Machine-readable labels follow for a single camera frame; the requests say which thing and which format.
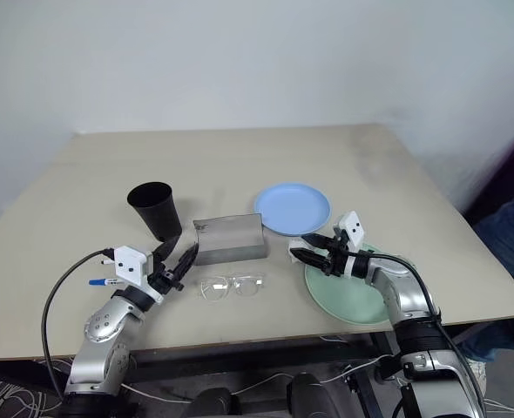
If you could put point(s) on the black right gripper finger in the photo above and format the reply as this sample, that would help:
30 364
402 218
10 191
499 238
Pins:
311 258
319 242

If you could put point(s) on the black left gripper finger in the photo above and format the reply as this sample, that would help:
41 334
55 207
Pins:
188 261
169 250

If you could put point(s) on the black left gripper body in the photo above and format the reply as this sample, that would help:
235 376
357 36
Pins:
164 281

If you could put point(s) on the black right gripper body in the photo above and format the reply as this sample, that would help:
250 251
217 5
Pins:
336 261

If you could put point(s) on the small white object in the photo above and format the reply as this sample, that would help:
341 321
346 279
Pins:
292 247

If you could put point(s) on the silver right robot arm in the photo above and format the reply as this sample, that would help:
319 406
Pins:
407 296

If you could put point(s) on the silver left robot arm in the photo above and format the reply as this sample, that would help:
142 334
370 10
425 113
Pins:
104 324

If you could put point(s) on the light green plate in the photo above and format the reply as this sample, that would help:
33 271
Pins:
348 300

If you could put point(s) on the light blue plate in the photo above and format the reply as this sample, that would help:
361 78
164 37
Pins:
294 209

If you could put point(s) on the black plastic cup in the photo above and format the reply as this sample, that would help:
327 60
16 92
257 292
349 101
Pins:
157 209

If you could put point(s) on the grey metal box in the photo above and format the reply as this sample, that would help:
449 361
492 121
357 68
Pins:
231 239

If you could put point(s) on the white pen black tip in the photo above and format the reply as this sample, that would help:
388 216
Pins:
108 262

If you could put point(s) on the blue cap white marker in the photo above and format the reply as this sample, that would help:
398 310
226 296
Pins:
102 281

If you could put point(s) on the dark rounded shape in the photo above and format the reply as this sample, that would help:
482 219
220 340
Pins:
215 402

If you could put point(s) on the person in blue jeans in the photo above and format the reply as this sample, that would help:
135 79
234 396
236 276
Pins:
507 231

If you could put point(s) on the black white patterned rug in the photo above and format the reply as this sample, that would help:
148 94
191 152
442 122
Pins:
8 398

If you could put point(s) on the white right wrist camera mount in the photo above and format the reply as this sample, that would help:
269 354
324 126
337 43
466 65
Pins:
353 228

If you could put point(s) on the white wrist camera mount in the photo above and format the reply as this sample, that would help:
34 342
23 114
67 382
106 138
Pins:
353 228
130 265

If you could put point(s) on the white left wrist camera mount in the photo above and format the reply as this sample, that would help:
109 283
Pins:
130 265

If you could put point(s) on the clear frame glasses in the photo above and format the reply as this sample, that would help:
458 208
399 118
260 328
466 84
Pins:
215 286

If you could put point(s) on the black metal table frame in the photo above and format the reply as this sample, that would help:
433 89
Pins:
239 352

